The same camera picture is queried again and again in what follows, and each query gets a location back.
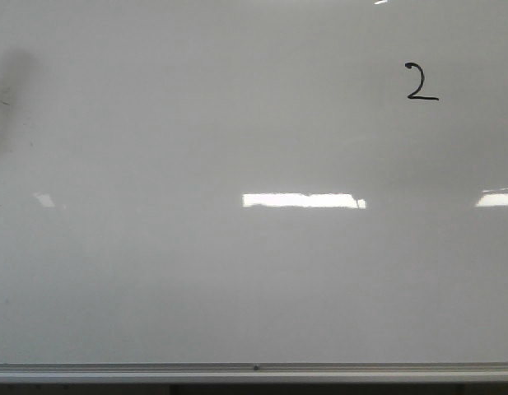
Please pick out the white whiteboard surface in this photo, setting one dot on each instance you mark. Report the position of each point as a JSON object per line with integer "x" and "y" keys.
{"x": 253, "y": 181}

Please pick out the aluminium whiteboard tray rail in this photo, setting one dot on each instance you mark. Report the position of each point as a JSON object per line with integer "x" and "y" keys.
{"x": 207, "y": 373}

